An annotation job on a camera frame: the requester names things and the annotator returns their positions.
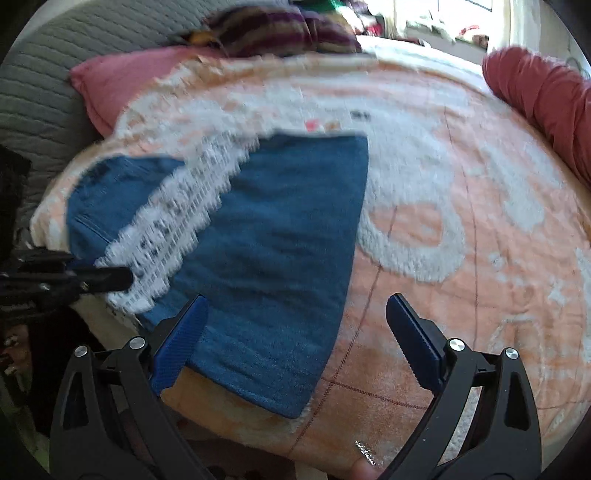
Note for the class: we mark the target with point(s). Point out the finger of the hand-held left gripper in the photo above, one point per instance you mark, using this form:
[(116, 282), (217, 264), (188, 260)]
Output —
[(106, 279)]

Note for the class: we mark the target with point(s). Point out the red floral cloth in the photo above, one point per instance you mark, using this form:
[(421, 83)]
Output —
[(473, 37)]

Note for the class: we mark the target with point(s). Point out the grey quilted headboard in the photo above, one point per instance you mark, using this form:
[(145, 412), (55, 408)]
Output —
[(46, 92)]

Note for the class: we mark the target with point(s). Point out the pile of colourful clothes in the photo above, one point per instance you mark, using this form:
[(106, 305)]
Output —
[(369, 18)]

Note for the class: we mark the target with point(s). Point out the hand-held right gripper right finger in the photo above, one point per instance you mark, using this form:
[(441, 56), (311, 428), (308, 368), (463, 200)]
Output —
[(413, 341)]

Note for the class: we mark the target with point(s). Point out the purple striped cloth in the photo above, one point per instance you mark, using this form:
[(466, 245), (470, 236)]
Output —
[(268, 32)]

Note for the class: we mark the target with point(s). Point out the blue denim pants lace trim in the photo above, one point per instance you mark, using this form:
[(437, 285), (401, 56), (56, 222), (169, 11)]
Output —
[(277, 254)]

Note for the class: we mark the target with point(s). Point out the pink quilted pillow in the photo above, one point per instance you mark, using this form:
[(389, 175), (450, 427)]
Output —
[(120, 78)]

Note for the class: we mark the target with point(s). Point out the red bolster pillow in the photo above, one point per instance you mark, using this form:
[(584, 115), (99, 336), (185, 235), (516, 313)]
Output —
[(545, 97)]

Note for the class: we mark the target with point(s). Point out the peach and white fleece blanket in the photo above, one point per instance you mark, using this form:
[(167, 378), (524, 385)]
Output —
[(461, 184)]

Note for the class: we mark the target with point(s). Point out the person's right hand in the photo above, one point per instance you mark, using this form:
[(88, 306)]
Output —
[(367, 466)]

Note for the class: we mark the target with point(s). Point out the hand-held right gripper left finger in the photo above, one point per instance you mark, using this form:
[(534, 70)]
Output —
[(180, 344)]

